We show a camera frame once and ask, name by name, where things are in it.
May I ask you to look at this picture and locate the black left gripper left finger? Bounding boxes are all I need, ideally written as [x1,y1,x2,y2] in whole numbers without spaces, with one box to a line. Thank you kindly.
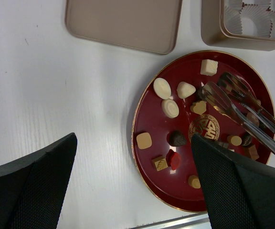
[0,133,77,229]

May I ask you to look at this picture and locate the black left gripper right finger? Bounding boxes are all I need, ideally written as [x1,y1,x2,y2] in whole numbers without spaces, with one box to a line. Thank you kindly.
[191,134,275,229]

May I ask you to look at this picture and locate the red lips chocolate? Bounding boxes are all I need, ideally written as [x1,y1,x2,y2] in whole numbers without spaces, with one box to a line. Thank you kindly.
[166,149,181,170]

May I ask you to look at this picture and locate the dark strawberry chocolate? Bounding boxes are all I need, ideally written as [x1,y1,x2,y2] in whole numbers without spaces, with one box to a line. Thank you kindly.
[168,130,187,147]

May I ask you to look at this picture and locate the tan shell chocolate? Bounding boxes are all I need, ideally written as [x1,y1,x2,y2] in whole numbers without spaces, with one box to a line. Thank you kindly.
[190,101,207,115]

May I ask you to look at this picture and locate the metal serving tongs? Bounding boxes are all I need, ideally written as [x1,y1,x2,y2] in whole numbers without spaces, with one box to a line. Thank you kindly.
[202,72,275,154]

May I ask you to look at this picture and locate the dark fluted round chocolate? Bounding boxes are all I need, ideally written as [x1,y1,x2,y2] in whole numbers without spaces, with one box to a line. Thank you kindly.
[196,87,203,101]

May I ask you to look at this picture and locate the brown marbled block chocolate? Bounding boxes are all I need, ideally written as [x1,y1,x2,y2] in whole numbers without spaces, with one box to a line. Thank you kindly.
[244,144,259,160]

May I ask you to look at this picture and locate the gold swirl round chocolate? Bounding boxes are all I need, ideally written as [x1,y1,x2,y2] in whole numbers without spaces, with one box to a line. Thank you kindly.
[188,175,201,189]

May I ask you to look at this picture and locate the tan fluted round chocolate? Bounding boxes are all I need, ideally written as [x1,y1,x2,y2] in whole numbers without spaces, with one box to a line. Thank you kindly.
[227,135,242,146]

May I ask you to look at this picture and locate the dark small chocolate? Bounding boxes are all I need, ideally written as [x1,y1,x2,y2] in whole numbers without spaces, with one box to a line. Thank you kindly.
[241,132,253,146]

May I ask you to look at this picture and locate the brown oval chocolate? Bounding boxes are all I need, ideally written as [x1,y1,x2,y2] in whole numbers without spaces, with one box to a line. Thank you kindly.
[246,112,260,127]

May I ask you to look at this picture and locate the gold leaf square chocolate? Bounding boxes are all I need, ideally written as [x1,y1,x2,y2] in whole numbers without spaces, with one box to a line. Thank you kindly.
[152,156,168,171]

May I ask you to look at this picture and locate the tan square chocolate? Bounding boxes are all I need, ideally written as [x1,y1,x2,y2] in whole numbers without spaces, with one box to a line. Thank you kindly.
[136,132,152,149]

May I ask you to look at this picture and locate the white swirl oval chocolate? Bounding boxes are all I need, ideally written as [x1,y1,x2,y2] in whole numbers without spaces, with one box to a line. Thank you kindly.
[161,99,180,118]

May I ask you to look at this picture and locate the white triangular chocolate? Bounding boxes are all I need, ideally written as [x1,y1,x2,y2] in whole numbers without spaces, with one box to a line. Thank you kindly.
[177,82,196,99]

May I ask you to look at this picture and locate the white cube chocolate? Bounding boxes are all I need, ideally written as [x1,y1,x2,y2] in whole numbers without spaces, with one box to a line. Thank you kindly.
[200,59,218,76]

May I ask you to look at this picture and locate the red round tray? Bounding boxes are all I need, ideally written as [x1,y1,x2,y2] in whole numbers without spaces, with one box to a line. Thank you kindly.
[131,50,274,212]

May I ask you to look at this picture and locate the gold square tin box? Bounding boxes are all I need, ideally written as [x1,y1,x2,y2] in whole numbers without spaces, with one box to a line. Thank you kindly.
[201,0,275,51]

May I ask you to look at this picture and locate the gold square tin lid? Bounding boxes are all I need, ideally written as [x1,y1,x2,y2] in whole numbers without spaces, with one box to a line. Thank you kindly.
[64,0,182,55]

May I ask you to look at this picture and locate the aluminium front rail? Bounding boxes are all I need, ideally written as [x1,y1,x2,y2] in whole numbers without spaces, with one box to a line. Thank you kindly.
[134,213,212,229]

